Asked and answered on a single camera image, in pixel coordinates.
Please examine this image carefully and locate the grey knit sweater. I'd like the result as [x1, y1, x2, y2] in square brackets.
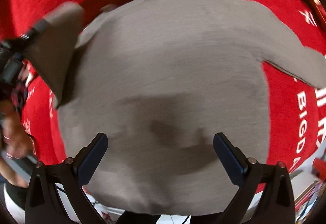
[25, 0, 325, 215]

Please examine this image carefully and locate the person's left hand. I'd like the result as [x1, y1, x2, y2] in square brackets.
[1, 101, 33, 188]

